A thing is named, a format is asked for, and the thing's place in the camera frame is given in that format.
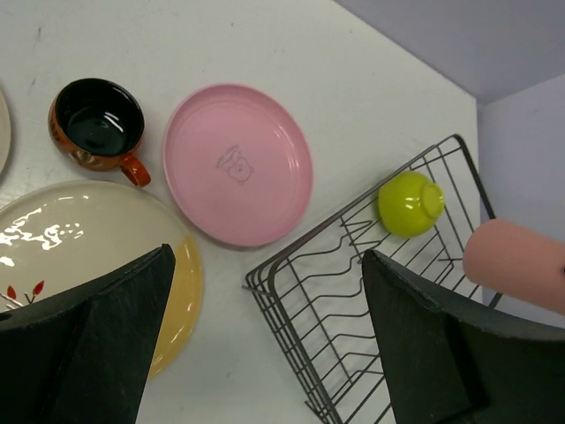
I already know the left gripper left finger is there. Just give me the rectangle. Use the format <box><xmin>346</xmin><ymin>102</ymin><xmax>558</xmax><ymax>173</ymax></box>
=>
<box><xmin>1</xmin><ymin>244</ymin><xmax>176</xmax><ymax>423</ymax></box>

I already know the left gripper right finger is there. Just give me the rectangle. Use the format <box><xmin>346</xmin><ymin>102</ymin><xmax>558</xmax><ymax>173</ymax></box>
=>
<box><xmin>362</xmin><ymin>250</ymin><xmax>564</xmax><ymax>423</ymax></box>

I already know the salmon pink cup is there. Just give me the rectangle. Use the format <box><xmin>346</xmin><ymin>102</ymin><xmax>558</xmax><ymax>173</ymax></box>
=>
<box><xmin>463</xmin><ymin>218</ymin><xmax>564</xmax><ymax>314</ymax></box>

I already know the lime green bowl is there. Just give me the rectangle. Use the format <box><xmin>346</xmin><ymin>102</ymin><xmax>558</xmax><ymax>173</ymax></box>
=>
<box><xmin>376</xmin><ymin>170</ymin><xmax>445</xmax><ymax>239</ymax></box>

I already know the orange black mug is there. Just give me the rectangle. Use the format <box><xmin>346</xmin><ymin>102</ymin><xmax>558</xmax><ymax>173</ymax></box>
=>
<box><xmin>48</xmin><ymin>78</ymin><xmax>151</xmax><ymax>187</ymax></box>

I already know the cream yellow floral plate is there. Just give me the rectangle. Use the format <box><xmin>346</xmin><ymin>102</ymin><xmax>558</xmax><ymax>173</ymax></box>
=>
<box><xmin>1</xmin><ymin>180</ymin><xmax>204</xmax><ymax>377</ymax></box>

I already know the cream pink floral plate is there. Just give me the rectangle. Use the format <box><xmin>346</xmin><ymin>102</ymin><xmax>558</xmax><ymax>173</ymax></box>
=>
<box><xmin>0</xmin><ymin>92</ymin><xmax>11</xmax><ymax>171</ymax></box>

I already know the pink plastic plate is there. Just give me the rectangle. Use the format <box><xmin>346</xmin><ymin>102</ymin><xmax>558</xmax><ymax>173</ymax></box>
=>
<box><xmin>162</xmin><ymin>84</ymin><xmax>313</xmax><ymax>247</ymax></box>

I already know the dark wire dish rack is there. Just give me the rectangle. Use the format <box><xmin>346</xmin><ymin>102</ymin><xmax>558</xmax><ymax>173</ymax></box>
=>
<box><xmin>245</xmin><ymin>134</ymin><xmax>493</xmax><ymax>423</ymax></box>

